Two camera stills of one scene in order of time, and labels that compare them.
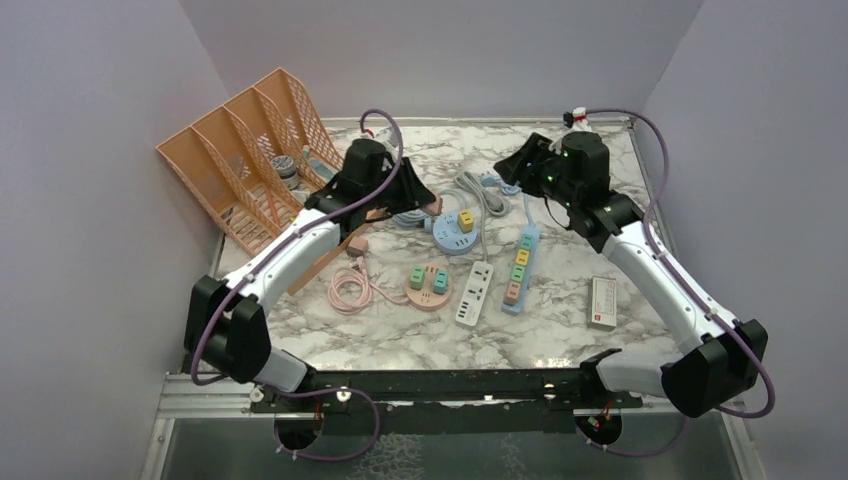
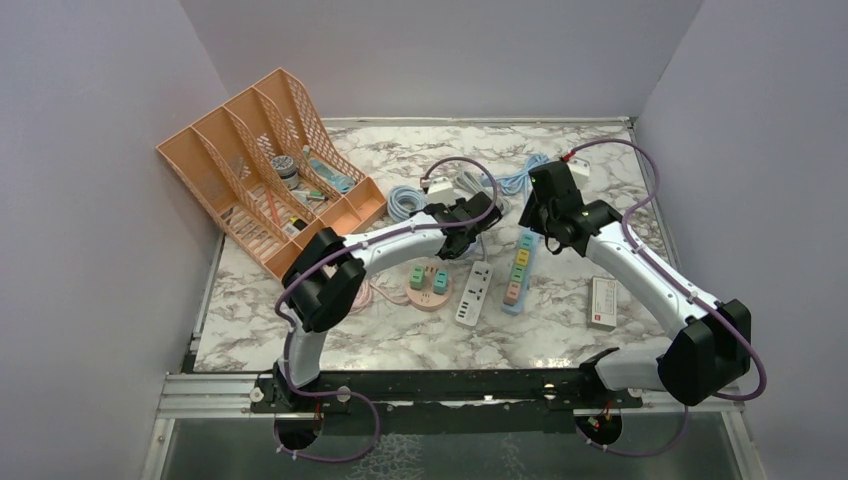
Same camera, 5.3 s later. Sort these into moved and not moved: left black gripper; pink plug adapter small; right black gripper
Moved: right black gripper; left black gripper
Not moved: pink plug adapter small
